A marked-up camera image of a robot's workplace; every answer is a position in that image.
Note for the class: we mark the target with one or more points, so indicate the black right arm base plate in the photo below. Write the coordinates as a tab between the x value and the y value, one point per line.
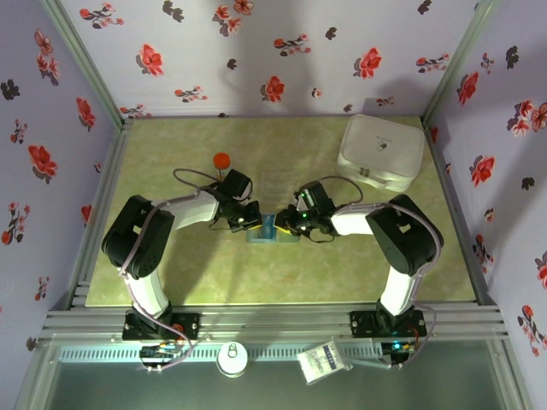
363	324

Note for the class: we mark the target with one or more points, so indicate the white plastic container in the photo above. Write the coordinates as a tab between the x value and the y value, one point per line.
380	149

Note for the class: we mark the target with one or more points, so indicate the aluminium side frame rail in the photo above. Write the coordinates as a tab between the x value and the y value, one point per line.
451	192
112	171

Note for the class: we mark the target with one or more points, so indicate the long aluminium frame rail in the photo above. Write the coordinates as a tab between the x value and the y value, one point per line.
273	320

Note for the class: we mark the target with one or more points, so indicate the silver tin can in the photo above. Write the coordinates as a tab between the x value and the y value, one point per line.
232	361

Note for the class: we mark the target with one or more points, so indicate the aluminium corner post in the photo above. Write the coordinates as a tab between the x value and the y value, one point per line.
83	64
457	64

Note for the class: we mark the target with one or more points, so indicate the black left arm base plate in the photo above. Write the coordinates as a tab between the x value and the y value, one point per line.
188	326

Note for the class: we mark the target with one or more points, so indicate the blue red small packet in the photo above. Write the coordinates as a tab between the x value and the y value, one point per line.
267	226

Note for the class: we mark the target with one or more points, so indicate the clear plastic box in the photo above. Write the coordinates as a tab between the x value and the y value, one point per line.
256	240

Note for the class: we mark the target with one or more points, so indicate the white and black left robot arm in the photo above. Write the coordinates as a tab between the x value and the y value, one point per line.
192	209

